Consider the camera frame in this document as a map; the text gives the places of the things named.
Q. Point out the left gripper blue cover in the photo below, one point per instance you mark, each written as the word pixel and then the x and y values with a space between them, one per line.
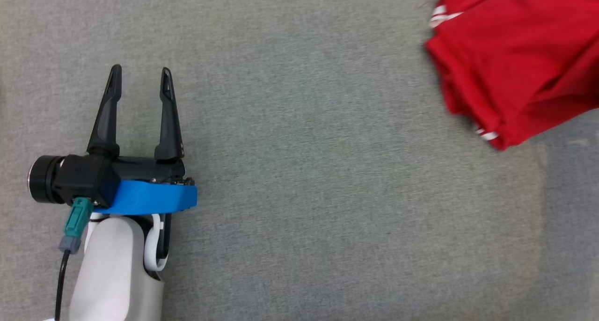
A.
pixel 154 197

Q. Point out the red jersey with lettering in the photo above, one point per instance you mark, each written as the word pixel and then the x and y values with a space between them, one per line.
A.
pixel 519 63

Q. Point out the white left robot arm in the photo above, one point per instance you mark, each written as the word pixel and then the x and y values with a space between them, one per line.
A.
pixel 114 269

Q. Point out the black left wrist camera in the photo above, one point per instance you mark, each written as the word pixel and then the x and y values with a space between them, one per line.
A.
pixel 79 178

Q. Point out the teal left camera connector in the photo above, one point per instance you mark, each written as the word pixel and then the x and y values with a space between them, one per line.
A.
pixel 77 220

